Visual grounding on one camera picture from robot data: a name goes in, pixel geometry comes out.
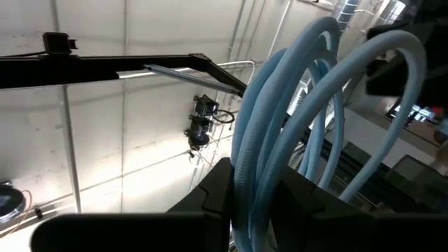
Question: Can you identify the small black frame clamp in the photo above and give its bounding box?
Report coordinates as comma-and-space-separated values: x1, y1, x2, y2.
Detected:
42, 31, 79, 55

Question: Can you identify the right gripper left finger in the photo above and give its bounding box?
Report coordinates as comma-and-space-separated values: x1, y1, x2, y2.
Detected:
167, 157, 234, 252

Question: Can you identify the white LED light bar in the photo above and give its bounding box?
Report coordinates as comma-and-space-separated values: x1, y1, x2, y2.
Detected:
143, 63, 243, 96

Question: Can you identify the light blue cable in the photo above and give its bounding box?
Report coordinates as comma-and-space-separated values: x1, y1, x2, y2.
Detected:
230, 16, 428, 252

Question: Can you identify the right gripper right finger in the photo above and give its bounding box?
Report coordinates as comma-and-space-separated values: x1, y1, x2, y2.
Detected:
271, 166, 372, 252

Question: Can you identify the black aluminium frame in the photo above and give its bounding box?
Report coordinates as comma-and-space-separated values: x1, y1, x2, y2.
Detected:
0, 52, 248, 97

